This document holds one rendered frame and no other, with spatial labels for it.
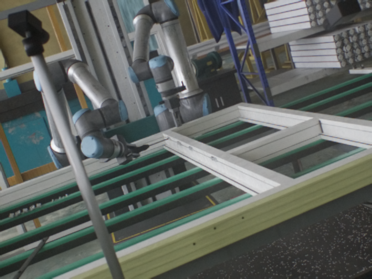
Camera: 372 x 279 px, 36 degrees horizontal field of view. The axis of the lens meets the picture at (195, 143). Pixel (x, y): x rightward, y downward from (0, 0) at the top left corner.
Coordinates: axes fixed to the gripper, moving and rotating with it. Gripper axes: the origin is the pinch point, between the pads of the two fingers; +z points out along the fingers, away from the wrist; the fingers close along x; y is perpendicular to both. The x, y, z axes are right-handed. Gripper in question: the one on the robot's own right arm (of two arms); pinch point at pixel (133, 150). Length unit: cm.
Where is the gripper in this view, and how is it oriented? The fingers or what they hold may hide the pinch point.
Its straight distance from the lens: 272.5
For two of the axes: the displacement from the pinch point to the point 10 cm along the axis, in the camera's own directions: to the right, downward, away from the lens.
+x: -4.0, -8.8, 2.7
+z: 4.6, 0.6, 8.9
